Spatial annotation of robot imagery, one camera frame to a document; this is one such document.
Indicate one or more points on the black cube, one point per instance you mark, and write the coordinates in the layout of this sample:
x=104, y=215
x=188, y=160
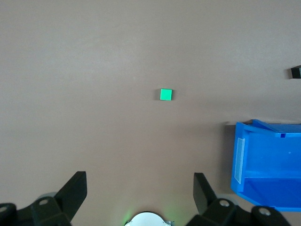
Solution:
x=296, y=72

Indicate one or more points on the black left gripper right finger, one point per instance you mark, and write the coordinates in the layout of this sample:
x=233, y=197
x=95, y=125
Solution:
x=202, y=190

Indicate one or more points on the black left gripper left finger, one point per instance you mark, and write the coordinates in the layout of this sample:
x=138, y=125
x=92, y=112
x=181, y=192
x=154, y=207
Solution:
x=70, y=193

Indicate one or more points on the green cube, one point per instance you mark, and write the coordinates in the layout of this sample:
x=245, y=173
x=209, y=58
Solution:
x=165, y=94

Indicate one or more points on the blue plastic storage bin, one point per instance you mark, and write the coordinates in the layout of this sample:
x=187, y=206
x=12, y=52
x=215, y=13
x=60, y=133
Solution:
x=265, y=155

